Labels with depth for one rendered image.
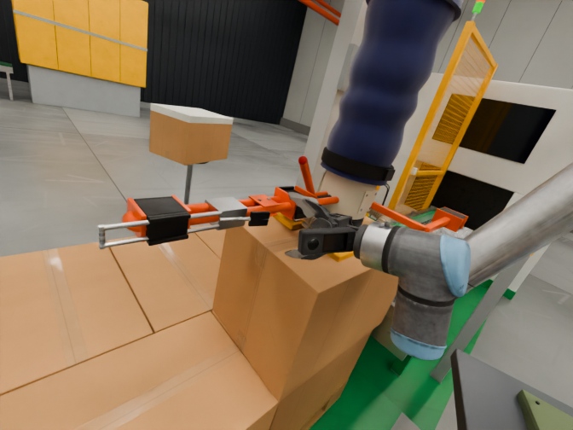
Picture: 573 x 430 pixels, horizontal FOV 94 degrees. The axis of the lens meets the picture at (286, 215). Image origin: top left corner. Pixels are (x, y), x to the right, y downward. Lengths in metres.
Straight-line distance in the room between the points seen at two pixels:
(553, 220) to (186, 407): 0.89
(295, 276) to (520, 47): 10.21
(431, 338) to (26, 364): 0.96
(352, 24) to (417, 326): 2.11
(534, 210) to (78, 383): 1.07
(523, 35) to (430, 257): 10.29
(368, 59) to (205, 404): 0.99
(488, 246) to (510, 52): 10.06
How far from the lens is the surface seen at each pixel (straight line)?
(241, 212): 0.57
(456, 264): 0.48
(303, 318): 0.69
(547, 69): 10.33
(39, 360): 1.04
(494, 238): 0.62
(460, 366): 1.01
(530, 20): 10.78
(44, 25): 7.74
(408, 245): 0.49
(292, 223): 0.86
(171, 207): 0.51
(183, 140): 2.38
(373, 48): 0.83
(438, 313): 0.52
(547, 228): 0.62
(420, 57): 0.83
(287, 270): 0.68
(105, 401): 0.92
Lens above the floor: 1.32
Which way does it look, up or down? 23 degrees down
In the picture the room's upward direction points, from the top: 15 degrees clockwise
